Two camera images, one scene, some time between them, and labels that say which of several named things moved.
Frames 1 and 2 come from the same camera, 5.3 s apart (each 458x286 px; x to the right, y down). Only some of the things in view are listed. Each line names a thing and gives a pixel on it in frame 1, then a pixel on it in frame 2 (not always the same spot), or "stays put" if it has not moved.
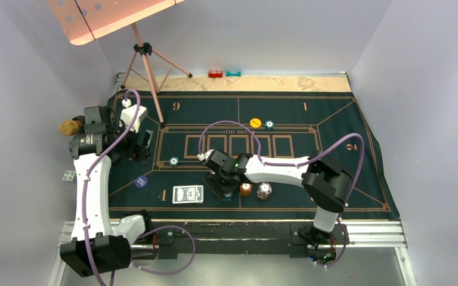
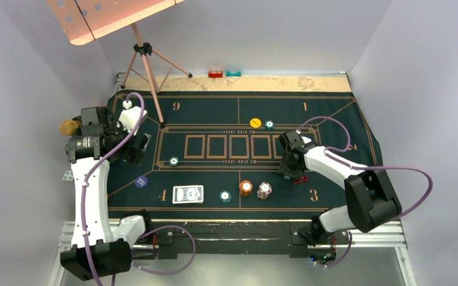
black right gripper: [213, 182] → [284, 167]
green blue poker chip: [173, 161] stays put
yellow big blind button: [255, 123] stays put
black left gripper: [135, 151] stays put
